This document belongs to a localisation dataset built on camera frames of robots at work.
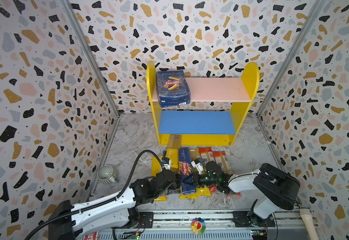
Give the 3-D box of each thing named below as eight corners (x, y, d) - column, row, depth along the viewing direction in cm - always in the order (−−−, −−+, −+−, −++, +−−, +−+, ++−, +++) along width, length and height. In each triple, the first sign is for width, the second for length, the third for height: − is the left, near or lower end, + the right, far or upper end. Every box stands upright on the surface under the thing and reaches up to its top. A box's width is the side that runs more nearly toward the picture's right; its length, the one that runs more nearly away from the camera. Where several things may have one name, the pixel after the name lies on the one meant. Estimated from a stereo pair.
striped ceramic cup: (98, 186, 86) (92, 181, 81) (103, 170, 93) (98, 165, 87) (117, 186, 87) (113, 181, 81) (121, 170, 93) (118, 165, 87)
